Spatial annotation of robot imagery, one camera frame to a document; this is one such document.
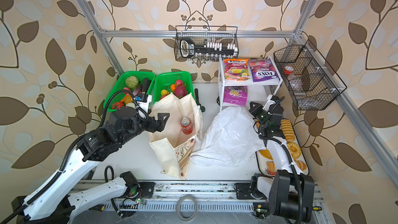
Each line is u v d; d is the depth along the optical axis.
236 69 0.78
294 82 0.71
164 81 1.16
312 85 0.73
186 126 0.86
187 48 0.84
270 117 0.62
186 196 0.75
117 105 0.99
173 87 1.12
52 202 0.39
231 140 0.91
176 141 0.58
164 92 1.11
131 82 1.12
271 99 0.73
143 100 0.53
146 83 1.12
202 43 0.79
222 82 0.74
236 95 0.85
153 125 0.56
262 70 0.77
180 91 1.05
